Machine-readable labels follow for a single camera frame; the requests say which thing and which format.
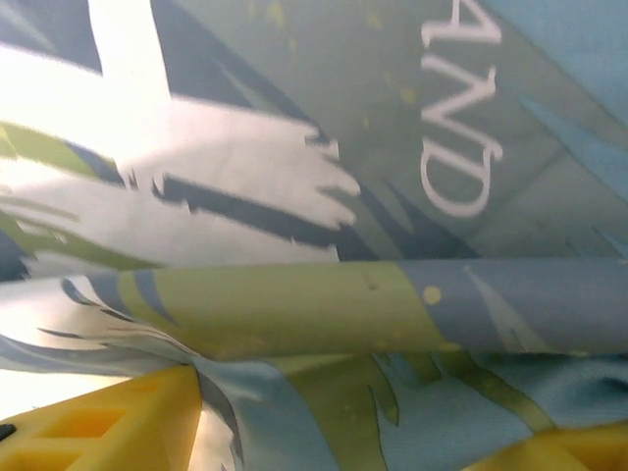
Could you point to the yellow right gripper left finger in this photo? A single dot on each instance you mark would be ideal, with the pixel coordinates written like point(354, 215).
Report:
point(98, 441)

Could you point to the light blue t-shirt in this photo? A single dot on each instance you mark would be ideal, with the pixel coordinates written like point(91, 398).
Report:
point(343, 304)

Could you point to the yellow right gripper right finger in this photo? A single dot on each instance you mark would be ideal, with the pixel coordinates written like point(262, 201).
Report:
point(579, 451)

